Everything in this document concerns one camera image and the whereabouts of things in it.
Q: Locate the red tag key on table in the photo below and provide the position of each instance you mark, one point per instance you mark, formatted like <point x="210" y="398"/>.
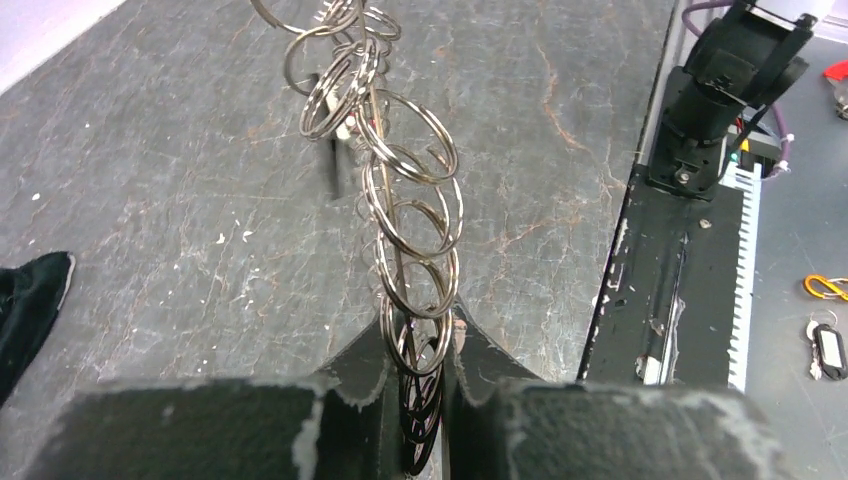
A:
<point x="348" y="131"/>

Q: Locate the white toothed cable duct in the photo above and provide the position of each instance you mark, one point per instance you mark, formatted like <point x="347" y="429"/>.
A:
<point x="748" y="183"/>

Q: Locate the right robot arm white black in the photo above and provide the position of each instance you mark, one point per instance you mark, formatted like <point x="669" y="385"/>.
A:
<point x="740" y="64"/>

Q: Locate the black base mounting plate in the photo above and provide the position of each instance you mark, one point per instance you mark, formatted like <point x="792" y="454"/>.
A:
<point x="664" y="311"/>

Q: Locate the black white checkered pillow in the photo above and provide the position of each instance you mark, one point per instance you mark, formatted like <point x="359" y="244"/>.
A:
<point x="32" y="296"/>

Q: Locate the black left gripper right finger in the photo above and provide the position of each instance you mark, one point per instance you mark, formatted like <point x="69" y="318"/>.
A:
<point x="501" y="421"/>

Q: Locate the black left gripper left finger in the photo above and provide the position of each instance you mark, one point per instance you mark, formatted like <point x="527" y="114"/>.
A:
<point x="339" y="422"/>

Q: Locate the orange carabiner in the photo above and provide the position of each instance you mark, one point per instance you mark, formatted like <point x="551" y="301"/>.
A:
<point x="826" y="288"/>

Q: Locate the key with black tag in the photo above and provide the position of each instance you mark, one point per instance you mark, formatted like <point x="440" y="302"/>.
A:
<point x="827" y="346"/>

